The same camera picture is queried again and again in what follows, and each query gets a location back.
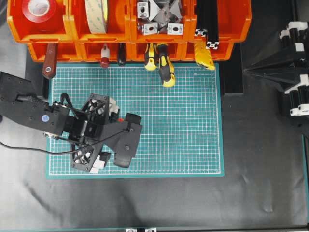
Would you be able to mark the grey corner bracket top left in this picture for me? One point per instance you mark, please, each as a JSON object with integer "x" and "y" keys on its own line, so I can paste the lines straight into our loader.
{"x": 143, "y": 9}

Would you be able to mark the beige double-sided tape roll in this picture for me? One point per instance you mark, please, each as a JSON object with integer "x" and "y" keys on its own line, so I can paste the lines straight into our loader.
{"x": 97, "y": 16}

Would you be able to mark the black aluminium extrusion profile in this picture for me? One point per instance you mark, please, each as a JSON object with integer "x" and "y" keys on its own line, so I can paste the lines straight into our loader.
{"x": 207, "y": 18}

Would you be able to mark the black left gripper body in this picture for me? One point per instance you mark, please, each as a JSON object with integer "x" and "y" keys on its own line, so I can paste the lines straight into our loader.
{"x": 84, "y": 129}

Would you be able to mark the long yellow black screwdriver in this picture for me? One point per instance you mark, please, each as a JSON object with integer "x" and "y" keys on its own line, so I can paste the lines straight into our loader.
{"x": 166, "y": 68}

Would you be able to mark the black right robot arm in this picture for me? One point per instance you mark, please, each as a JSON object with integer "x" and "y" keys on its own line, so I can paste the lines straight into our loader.
{"x": 288, "y": 72}

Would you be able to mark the pile of grey brackets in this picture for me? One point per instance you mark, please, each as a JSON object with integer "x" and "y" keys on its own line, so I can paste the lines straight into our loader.
{"x": 165, "y": 11}

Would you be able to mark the short yellow black screwdriver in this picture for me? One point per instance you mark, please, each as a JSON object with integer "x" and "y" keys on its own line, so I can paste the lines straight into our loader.
{"x": 150, "y": 57}

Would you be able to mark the brown wooden handle tool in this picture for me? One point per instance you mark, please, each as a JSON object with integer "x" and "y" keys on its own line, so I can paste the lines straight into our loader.
{"x": 50, "y": 61}

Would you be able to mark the red vinyl tape roll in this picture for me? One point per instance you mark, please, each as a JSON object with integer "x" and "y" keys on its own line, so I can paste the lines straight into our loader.
{"x": 39, "y": 11}

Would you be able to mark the grey corner bracket left front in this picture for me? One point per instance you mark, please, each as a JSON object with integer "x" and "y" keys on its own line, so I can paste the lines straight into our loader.
{"x": 148, "y": 28}

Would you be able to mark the red white handle tool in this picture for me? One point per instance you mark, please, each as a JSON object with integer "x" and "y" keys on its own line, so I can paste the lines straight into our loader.
{"x": 105, "y": 56}

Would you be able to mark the grey corner bracket right front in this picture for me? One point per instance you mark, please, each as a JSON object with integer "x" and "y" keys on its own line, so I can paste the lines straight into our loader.
{"x": 174, "y": 29}

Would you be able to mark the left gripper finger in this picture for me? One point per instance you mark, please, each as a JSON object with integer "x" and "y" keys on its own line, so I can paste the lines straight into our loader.
{"x": 100, "y": 162}
{"x": 114, "y": 111}

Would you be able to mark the yellow utility knife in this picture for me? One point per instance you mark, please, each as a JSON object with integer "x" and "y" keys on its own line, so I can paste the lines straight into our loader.
{"x": 203, "y": 56}

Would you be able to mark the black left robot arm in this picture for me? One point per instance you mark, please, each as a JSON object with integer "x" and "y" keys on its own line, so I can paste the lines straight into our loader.
{"x": 19, "y": 103}

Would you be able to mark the grey corner bracket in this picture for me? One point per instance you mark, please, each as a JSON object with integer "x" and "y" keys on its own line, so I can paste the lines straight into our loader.
{"x": 143, "y": 9}
{"x": 174, "y": 29}
{"x": 148, "y": 28}

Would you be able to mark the short black aluminium extrusion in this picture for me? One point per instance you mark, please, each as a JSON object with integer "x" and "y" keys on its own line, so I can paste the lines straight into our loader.
{"x": 201, "y": 33}

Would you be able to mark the green cutting mat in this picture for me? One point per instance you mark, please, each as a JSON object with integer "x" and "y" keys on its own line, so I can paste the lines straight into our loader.
{"x": 182, "y": 125}

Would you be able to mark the grey bracket bottom edge left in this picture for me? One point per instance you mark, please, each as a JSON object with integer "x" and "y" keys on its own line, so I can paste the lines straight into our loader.
{"x": 131, "y": 230}

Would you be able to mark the grey bracket edge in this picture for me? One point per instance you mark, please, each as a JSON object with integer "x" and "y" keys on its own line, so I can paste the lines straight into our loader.
{"x": 131, "y": 230}
{"x": 151, "y": 230}

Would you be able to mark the orange container rack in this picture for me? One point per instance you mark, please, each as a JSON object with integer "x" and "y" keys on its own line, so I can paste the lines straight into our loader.
{"x": 69, "y": 29}

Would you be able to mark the grey bracket bottom edge right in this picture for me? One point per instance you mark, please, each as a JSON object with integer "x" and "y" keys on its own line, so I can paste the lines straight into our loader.
{"x": 151, "y": 230}

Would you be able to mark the dark brown handle tool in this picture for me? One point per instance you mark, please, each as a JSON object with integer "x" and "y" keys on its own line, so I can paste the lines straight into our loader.
{"x": 121, "y": 55}

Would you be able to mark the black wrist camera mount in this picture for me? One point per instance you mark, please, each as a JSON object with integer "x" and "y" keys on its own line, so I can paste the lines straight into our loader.
{"x": 123, "y": 139}

